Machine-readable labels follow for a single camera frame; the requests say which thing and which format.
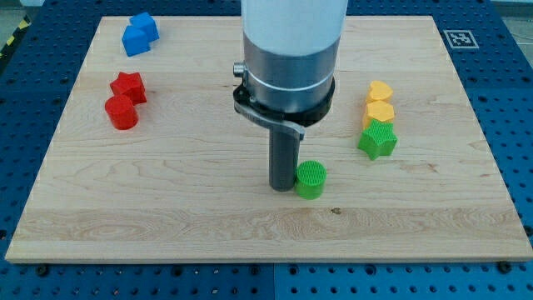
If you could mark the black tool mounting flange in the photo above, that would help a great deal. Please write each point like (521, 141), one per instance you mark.
(267, 118)

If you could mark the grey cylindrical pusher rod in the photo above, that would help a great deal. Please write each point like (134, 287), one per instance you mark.
(284, 146)

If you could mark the green cylinder block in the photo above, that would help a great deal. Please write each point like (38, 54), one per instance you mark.
(310, 179)

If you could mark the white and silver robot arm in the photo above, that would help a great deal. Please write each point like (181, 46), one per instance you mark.
(287, 73)

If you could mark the green star block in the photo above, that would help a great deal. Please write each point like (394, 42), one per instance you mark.
(378, 139)

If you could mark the red star block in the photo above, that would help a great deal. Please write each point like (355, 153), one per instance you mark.
(131, 85)

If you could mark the yellow hexagon block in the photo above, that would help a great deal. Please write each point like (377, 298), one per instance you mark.
(379, 110)

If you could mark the yellow heart block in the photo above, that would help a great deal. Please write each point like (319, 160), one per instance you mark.
(379, 91)

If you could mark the wooden board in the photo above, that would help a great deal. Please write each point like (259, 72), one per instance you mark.
(189, 183)

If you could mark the red cylinder block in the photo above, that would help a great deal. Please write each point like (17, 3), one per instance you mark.
(121, 112)

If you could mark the blue pentagon block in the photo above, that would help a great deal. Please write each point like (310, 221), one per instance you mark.
(135, 41)

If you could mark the white fiducial marker tag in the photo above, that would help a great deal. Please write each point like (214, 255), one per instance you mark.
(460, 39)

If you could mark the blue cube block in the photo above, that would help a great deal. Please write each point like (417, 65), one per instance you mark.
(145, 22)

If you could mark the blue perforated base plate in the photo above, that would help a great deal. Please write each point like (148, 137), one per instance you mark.
(37, 81)

